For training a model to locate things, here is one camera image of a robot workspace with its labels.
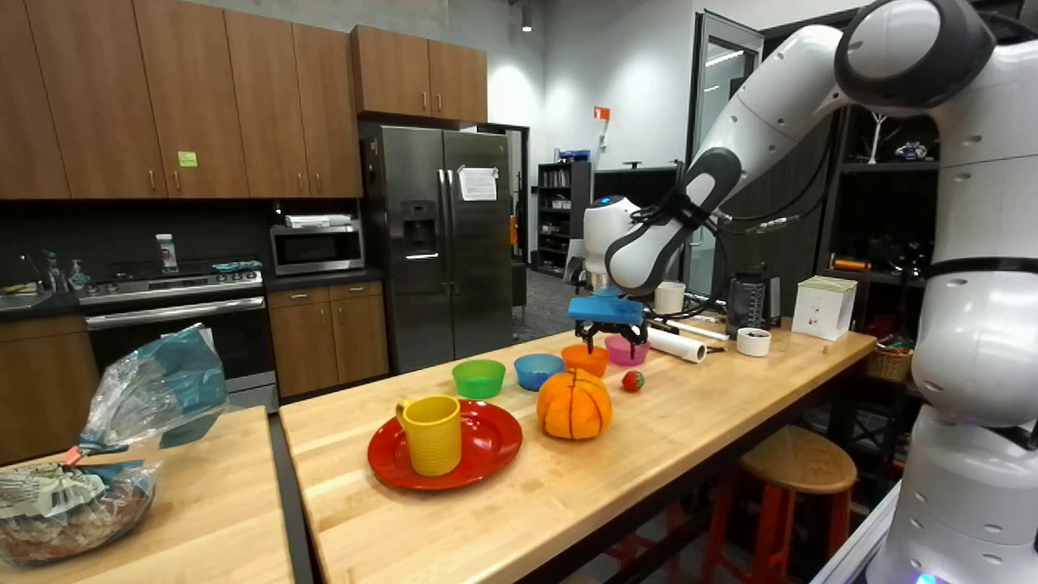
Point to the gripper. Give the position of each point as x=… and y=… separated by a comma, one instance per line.
x=611, y=327

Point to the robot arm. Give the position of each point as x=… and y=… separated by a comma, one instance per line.
x=973, y=341

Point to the purple bowl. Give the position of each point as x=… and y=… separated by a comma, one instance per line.
x=624, y=354

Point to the orange bowl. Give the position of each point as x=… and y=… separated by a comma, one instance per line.
x=585, y=362

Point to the blue bowl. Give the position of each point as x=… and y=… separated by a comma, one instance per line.
x=538, y=373

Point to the green bowl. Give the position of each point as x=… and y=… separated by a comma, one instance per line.
x=478, y=380

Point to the small white bowl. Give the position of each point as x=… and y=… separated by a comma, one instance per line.
x=753, y=343

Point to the red toy strawberry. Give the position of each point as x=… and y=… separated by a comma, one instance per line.
x=632, y=381

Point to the white paper roll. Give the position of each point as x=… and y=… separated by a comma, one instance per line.
x=677, y=345

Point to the white cup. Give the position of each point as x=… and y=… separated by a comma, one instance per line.
x=670, y=298

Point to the orange toy pumpkin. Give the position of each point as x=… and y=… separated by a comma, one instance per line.
x=574, y=405

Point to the white thin tube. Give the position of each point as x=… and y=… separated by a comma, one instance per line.
x=697, y=330

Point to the black bookshelf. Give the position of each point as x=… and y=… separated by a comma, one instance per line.
x=559, y=215

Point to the red plate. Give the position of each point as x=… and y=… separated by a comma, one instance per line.
x=486, y=446

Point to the stainless steel refrigerator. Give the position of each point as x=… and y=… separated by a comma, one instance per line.
x=438, y=251

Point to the yellow mug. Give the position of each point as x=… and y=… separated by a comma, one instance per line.
x=434, y=438

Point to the white paper sheet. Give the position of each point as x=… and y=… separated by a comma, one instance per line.
x=478, y=184

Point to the white cardboard box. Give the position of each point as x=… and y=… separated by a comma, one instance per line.
x=823, y=310

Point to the wooden stool with orange legs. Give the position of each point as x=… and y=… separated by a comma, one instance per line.
x=799, y=466

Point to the glass door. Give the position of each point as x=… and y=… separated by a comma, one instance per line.
x=714, y=97

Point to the wicker basket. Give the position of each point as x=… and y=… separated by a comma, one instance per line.
x=887, y=365

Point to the wooden base cabinet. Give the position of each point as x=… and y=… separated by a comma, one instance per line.
x=328, y=337

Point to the black shelf unit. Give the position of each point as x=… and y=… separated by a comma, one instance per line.
x=884, y=203

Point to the stainless steel microwave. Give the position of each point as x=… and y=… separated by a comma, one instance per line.
x=316, y=249

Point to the stack of white trays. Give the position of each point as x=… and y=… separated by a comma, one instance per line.
x=318, y=221

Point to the teal cloth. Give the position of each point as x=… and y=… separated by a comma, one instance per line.
x=237, y=266

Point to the stainless steel stove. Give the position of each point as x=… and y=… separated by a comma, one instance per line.
x=178, y=332

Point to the wooden side table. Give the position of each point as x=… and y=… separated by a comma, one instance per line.
x=203, y=519

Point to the white bottle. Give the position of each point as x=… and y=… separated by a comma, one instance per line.
x=167, y=254

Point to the green sticky note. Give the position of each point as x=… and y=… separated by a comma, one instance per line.
x=187, y=159

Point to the soap dispenser bottle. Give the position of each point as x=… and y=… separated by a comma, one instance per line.
x=78, y=277

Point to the plastic bag with bread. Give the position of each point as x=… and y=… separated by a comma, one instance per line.
x=89, y=487

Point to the kitchen sink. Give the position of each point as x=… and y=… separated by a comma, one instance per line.
x=20, y=299

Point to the orange wall sign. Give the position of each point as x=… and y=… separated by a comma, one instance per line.
x=601, y=113

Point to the wall cabinet over refrigerator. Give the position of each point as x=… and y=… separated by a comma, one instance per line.
x=418, y=73

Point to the row of wooden wall cabinets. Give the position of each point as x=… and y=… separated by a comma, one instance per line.
x=162, y=97

